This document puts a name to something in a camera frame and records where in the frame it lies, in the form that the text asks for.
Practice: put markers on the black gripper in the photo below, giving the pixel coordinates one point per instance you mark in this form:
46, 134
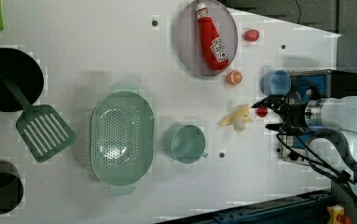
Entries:
292, 115

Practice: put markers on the peeled toy banana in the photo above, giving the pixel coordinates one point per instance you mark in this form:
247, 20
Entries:
238, 119

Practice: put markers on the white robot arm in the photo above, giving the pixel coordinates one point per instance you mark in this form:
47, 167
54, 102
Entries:
327, 126

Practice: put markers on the small red toy tomato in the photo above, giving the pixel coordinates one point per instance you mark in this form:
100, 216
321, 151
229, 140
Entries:
261, 112

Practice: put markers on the blue cup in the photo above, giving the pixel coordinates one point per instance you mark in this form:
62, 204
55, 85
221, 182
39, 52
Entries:
276, 83

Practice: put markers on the toy orange half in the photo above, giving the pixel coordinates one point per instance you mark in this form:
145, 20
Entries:
234, 78

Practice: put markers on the toy strawberry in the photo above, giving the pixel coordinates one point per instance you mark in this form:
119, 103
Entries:
251, 35

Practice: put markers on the red ketchup bottle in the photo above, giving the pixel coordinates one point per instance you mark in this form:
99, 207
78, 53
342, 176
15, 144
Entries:
213, 48

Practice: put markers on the green mug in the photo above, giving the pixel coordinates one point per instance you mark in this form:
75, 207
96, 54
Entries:
185, 143

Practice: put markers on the grey oval plate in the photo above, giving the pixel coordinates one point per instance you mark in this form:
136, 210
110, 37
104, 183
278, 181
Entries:
187, 40

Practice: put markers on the yellow emergency stop button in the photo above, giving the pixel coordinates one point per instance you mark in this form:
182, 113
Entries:
337, 215

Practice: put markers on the green colander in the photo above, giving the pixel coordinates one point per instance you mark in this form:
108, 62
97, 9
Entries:
122, 138

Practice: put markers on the green slotted spatula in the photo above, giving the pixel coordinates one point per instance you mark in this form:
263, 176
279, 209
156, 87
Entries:
41, 127

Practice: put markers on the black frying pan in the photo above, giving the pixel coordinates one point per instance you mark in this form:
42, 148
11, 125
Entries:
26, 73

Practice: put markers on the black cylindrical cup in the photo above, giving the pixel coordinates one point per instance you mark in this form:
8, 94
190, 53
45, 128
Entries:
11, 187

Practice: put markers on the blue metal frame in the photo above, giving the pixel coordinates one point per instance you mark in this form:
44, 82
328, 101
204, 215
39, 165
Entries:
306, 208

